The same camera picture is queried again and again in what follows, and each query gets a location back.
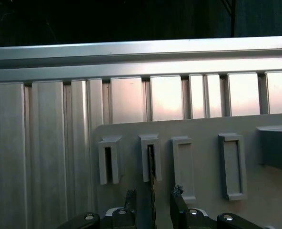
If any grey parts rack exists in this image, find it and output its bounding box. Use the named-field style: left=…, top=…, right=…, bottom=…
left=90, top=114, right=282, bottom=229

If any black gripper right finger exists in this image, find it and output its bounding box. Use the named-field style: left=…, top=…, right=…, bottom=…
left=171, top=185, right=263, bottom=229

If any blue RAM stick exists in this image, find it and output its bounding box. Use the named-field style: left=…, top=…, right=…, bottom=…
left=147, top=145, right=158, bottom=229

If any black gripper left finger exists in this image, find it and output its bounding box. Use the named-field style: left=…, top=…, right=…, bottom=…
left=57, top=189, right=137, bottom=229

